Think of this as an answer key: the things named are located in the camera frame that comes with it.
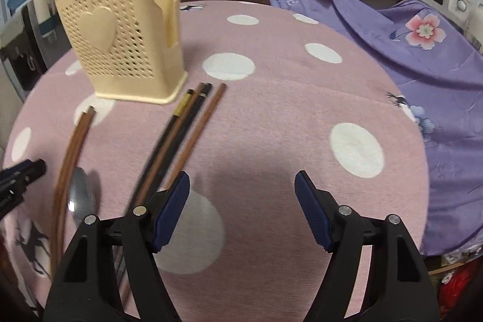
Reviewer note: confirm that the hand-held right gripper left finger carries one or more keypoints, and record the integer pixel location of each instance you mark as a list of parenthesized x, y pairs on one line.
[(171, 216)]

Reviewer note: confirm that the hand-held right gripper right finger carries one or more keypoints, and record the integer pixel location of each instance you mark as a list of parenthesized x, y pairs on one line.
[(313, 216)]

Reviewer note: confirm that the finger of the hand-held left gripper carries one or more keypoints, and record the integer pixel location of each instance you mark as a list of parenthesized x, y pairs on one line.
[(9, 203), (26, 173)]

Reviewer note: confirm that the metal spoon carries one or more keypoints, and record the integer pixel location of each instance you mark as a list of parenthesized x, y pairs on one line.
[(81, 190)]

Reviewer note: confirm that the black chopstick with gold band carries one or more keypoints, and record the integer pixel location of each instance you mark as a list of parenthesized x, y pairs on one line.
[(183, 105)]

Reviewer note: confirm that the cream perforated utensil holder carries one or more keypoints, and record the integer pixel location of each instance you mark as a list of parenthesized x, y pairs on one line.
[(124, 61)]

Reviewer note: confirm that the water dispenser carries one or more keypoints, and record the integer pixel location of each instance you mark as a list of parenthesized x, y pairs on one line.
[(22, 54)]

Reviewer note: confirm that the red cloth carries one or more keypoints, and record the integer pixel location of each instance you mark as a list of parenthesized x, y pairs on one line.
[(458, 284)]

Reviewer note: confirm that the purple floral cloth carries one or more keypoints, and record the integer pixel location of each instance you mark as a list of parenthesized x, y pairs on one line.
[(445, 88)]

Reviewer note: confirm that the white kettle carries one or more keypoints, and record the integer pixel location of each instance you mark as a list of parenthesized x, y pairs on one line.
[(476, 24)]

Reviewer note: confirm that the blue wall holder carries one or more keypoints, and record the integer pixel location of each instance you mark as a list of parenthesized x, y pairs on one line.
[(49, 28)]

